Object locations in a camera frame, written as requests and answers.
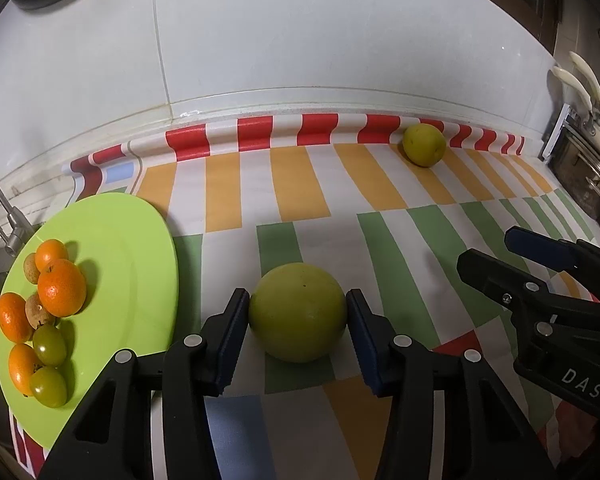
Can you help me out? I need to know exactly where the large orange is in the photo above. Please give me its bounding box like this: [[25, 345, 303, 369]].
[[37, 258, 87, 317]]

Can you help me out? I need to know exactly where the green tomato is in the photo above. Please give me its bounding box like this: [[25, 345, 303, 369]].
[[30, 366, 68, 408], [32, 324, 67, 366]]

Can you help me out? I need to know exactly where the large green pomelo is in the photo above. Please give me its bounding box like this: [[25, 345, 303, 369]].
[[248, 262, 348, 363]]

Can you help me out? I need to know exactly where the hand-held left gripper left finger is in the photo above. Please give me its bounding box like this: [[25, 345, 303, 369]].
[[37, 287, 251, 480]]

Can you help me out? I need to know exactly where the metal faucet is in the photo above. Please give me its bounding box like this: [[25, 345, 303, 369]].
[[0, 150, 31, 256]]

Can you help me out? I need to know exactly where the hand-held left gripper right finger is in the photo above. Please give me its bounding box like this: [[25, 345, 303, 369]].
[[346, 289, 563, 480]]

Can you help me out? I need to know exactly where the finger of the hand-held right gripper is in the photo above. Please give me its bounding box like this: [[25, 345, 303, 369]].
[[456, 248, 581, 333], [505, 226, 600, 303]]

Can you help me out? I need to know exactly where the lime green plate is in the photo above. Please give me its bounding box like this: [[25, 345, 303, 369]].
[[0, 192, 180, 448]]

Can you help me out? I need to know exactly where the small brown fruit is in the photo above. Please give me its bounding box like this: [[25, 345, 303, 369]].
[[21, 252, 41, 283], [25, 294, 56, 328]]

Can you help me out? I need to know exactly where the cream-handled saucepan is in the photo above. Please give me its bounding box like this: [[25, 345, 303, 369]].
[[551, 65, 600, 128], [569, 51, 600, 126]]

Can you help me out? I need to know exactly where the small orange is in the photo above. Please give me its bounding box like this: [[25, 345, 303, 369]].
[[35, 239, 70, 272]]

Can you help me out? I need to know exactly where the yellow-green round fruit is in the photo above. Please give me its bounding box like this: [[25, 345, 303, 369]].
[[402, 123, 447, 167]]

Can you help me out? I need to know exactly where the striped colourful tablecloth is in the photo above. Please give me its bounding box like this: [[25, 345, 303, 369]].
[[10, 114, 600, 480]]

